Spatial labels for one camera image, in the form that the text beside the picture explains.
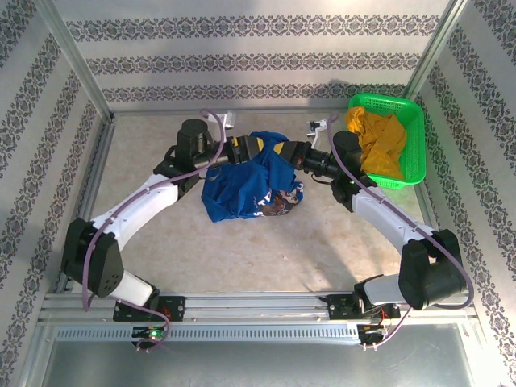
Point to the blue t-shirt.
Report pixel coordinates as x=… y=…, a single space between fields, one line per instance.
x=238 y=193

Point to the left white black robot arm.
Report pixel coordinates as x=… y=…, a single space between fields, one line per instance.
x=133 y=207

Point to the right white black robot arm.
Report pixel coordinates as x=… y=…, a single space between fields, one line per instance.
x=387 y=213

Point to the yellow cloth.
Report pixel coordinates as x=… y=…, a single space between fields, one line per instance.
x=383 y=145

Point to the green plastic basket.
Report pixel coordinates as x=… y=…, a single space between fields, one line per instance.
x=415 y=133

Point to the grey sheet metal panel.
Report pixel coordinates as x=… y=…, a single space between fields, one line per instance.
x=258 y=363

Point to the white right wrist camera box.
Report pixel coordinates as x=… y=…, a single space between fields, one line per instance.
x=318 y=131

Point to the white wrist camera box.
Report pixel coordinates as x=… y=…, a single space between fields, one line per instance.
x=318 y=131
x=227 y=120

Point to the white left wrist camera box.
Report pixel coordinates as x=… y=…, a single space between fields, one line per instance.
x=227 y=120

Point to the aluminium back rail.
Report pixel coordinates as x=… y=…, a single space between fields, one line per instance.
x=161 y=111

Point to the slanted aluminium frame post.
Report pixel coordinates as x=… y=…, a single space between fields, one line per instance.
x=435 y=44
x=72 y=56

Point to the long aluminium mounting rail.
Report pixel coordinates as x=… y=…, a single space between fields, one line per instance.
x=258 y=306

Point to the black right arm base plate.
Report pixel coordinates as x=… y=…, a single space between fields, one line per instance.
x=338 y=308

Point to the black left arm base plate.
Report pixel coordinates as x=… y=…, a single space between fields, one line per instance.
x=177 y=308

